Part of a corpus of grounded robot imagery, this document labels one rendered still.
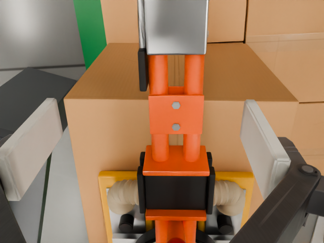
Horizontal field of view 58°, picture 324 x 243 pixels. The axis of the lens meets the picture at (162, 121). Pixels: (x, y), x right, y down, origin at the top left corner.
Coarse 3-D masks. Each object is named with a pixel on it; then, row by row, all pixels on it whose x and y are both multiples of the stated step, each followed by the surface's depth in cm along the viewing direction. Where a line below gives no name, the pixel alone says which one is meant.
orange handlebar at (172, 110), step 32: (160, 64) 31; (192, 64) 31; (160, 96) 32; (192, 96) 32; (160, 128) 34; (192, 128) 34; (160, 160) 37; (192, 160) 37; (160, 224) 42; (192, 224) 42
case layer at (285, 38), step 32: (128, 0) 79; (224, 0) 78; (256, 0) 78; (288, 0) 78; (320, 0) 78; (128, 32) 83; (224, 32) 82; (256, 32) 82; (288, 32) 82; (320, 32) 82; (288, 64) 86; (320, 64) 86; (320, 96) 91; (320, 128) 96; (320, 160) 102
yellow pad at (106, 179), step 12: (108, 180) 54; (120, 180) 54; (108, 216) 59; (120, 216) 58; (132, 216) 57; (144, 216) 58; (108, 228) 60; (120, 228) 56; (132, 228) 56; (144, 228) 59; (108, 240) 62
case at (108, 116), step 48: (240, 48) 79; (96, 96) 50; (144, 96) 50; (240, 96) 50; (288, 96) 50; (96, 144) 54; (144, 144) 54; (240, 144) 53; (96, 192) 60; (96, 240) 67
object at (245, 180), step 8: (216, 176) 53; (224, 176) 53; (232, 176) 53; (240, 176) 53; (248, 176) 53; (240, 184) 54; (248, 184) 54; (248, 192) 55; (248, 200) 55; (216, 208) 56; (248, 208) 56; (208, 216) 57; (216, 216) 57; (224, 216) 56; (232, 216) 57; (240, 216) 57; (200, 224) 59; (208, 224) 58; (216, 224) 58; (224, 224) 55; (232, 224) 58; (240, 224) 58; (208, 232) 59; (216, 232) 59; (224, 232) 56; (232, 232) 59
